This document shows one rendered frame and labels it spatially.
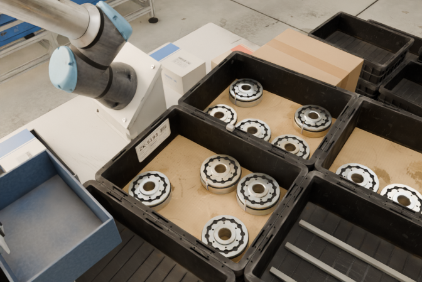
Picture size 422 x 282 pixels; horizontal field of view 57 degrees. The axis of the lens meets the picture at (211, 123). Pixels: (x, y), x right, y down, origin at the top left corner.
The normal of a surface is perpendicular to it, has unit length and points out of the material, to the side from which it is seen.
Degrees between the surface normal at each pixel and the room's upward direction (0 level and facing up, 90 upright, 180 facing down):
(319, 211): 0
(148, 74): 44
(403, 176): 0
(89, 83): 98
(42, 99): 0
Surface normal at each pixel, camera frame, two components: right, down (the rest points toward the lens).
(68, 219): -0.03, -0.71
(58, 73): -0.61, -0.05
